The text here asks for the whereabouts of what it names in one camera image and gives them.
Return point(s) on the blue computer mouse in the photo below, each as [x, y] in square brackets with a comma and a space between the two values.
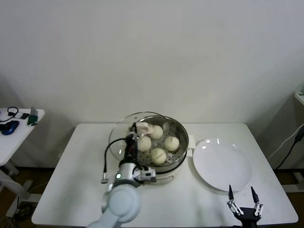
[10, 127]

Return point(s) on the black headset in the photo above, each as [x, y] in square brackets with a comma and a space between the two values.
[9, 114]

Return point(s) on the round glass pot lid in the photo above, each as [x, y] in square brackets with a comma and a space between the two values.
[116, 147]

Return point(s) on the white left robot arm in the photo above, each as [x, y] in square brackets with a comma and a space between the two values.
[123, 202]

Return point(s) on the white shelf with label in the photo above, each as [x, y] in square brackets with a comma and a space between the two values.
[299, 96]

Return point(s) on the perforated steel steamer basket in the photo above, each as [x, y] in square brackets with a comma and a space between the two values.
[183, 142]

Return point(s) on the white round plate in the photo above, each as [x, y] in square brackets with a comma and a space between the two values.
[221, 164]

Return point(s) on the white steamed baozi bun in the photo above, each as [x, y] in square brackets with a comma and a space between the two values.
[144, 144]
[171, 143]
[156, 131]
[158, 156]

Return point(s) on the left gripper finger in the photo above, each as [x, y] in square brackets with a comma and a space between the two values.
[142, 135]
[133, 128]

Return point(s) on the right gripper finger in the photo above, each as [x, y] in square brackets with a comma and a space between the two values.
[257, 202]
[231, 199]

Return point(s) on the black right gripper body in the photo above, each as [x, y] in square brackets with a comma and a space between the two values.
[248, 216]

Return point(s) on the white table base frame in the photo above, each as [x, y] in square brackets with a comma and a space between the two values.
[294, 183]

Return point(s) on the green and grey tool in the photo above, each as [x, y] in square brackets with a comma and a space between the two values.
[32, 117]

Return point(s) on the small white black device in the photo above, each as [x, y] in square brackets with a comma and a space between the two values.
[21, 116]

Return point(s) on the white side table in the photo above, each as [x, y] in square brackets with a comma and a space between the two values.
[14, 142]

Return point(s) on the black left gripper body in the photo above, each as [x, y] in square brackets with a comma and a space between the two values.
[131, 149]

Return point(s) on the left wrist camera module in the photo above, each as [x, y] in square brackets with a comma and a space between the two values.
[147, 175]

